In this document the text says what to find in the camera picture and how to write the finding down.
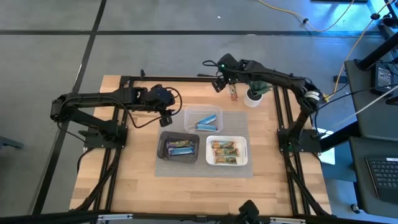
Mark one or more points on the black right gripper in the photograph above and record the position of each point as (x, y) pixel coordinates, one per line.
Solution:
(233, 70)

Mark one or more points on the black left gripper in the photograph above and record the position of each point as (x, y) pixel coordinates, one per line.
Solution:
(160, 96)

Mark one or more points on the red and green granola bar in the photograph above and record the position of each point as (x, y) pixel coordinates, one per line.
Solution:
(234, 93)

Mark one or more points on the blue granola bar purple end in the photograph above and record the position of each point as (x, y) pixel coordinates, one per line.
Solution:
(182, 151)

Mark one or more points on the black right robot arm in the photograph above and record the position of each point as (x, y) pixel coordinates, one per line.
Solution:
(280, 77)

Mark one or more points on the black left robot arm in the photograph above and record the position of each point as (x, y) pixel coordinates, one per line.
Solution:
(99, 96)

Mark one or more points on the blue granola bar red end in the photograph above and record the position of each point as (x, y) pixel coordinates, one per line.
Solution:
(206, 119)

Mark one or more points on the clear plastic container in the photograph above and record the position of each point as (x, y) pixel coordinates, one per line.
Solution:
(188, 112)

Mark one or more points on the green plant in white pot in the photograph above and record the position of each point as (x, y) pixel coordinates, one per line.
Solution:
(252, 101)

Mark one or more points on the black plastic tray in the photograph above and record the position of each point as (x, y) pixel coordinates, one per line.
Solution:
(161, 155)

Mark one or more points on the white plastic tray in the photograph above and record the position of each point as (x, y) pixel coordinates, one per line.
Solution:
(241, 140)

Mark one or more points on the grey woven placemat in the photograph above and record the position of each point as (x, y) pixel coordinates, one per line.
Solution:
(202, 171)

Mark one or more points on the small black box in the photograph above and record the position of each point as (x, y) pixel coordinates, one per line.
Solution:
(340, 79)

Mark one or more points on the black desk beam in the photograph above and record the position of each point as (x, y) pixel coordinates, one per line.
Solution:
(339, 137)

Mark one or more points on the black rounded object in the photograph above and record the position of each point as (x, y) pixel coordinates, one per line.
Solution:
(248, 211)

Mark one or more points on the black overhead gantry bar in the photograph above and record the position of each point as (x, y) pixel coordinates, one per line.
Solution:
(62, 217)

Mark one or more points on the grey desk with adapter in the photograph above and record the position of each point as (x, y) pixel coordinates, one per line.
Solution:
(373, 124)

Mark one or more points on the black slanted pole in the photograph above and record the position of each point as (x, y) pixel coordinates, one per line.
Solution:
(376, 53)

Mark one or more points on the black power adapter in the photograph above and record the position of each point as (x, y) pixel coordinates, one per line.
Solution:
(382, 77)

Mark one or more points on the grey furniture foot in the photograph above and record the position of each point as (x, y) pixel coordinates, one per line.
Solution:
(9, 142)

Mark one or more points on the grey desk with keyboard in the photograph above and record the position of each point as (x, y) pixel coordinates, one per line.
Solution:
(360, 174)

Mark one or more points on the office chair base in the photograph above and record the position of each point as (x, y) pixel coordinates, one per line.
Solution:
(375, 16)

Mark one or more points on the black caster wheel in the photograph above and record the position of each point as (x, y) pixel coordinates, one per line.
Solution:
(356, 208)

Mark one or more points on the black keyboard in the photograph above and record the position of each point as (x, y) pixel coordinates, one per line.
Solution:
(385, 177)

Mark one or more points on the black aluminium table frame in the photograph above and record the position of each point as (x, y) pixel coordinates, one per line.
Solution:
(174, 78)

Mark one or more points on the silver bracket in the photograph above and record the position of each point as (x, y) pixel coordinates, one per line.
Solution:
(115, 217)
(287, 221)

